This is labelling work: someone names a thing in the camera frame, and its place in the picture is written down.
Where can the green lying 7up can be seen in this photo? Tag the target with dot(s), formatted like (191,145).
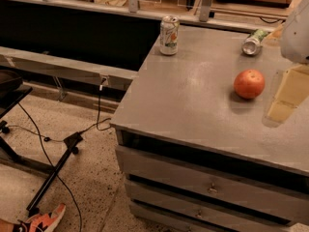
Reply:
(253,43)

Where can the white standing soda can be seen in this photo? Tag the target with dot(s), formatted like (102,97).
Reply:
(168,39)

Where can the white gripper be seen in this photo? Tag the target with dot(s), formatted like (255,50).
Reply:
(296,36)

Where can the grey drawer cabinet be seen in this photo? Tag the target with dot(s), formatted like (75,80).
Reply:
(199,158)

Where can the black floor stand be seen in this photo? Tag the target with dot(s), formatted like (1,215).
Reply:
(12,91)

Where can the red apple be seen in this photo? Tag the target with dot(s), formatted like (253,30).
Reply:
(249,84)

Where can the orange sneaker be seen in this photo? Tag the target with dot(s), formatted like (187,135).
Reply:
(42,223)

